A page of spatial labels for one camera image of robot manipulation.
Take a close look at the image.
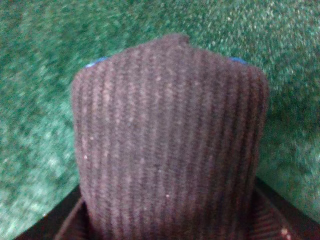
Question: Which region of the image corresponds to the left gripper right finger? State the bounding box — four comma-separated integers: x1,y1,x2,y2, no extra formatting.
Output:
255,177,320,240

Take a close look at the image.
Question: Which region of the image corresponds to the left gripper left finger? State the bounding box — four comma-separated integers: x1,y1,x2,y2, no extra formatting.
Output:
15,186,81,240

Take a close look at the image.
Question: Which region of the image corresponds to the grey ribbed sock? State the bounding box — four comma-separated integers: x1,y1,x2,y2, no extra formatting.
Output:
56,34,297,240

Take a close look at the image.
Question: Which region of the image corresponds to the dark green felt mat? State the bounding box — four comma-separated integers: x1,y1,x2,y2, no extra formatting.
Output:
0,0,320,240

